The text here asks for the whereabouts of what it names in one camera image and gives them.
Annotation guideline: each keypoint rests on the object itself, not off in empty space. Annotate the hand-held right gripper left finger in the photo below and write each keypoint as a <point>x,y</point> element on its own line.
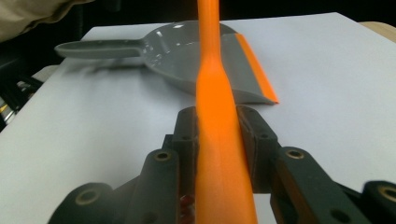
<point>186,140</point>

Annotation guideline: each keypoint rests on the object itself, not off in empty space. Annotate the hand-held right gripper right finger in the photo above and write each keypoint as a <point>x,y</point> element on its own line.
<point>258,146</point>

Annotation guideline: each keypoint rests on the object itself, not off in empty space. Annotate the orange brush with grey bristles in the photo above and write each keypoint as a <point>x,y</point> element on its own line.
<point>218,124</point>

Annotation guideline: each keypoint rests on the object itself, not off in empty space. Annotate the grey dustpan with orange lip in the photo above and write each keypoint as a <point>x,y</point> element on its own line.
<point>174,59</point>

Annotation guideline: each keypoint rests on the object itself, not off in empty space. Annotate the wooden table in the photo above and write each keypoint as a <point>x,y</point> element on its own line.
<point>383,29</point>

